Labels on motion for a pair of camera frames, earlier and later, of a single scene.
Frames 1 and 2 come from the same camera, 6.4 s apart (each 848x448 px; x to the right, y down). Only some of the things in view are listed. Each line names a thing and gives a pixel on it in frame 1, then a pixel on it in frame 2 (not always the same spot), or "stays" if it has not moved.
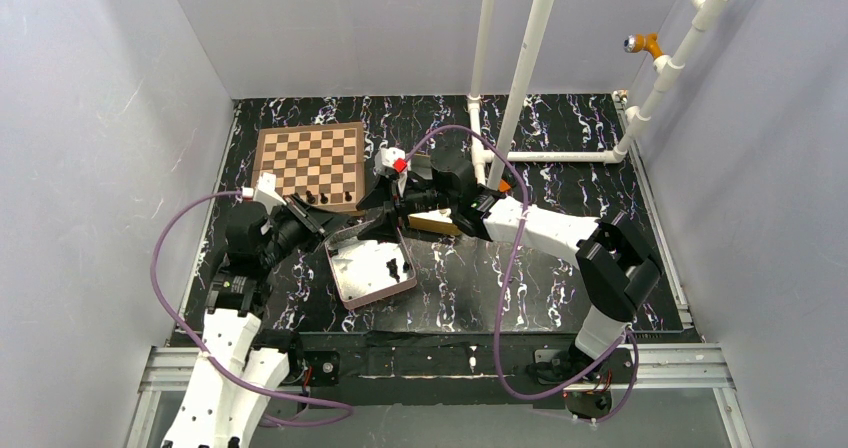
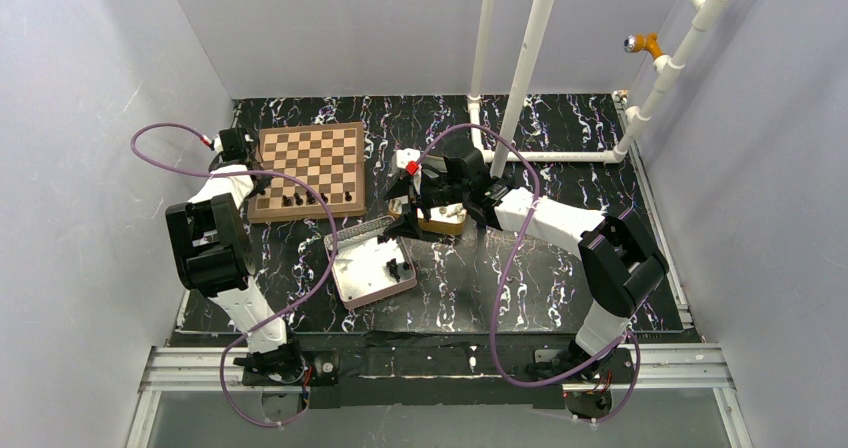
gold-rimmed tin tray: [437, 221] stays
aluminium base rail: [699, 369] stays
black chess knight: [393, 268] stays
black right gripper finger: [381, 194] to [401, 189]
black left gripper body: [307, 220] to [255, 184]
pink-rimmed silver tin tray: [364, 271] stays
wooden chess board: [322, 165] stays
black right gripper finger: [384, 229] to [408, 227]
